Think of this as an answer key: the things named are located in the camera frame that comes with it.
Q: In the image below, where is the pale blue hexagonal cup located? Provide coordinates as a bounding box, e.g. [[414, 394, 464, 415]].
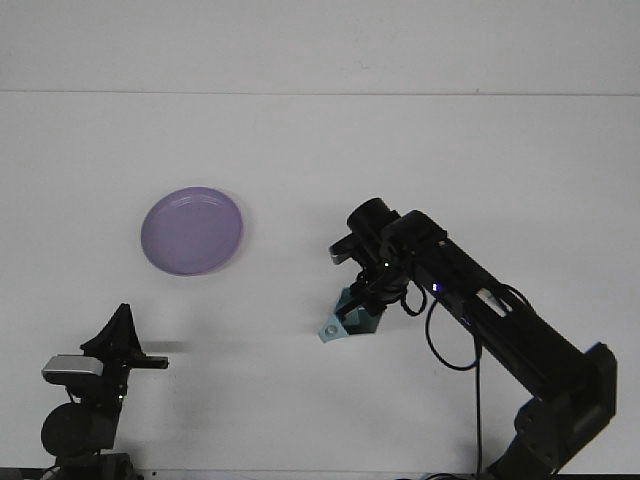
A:
[[317, 287, 384, 345]]

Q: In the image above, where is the pale purple round plate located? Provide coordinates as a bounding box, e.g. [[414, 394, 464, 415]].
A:
[[140, 186, 245, 277]]

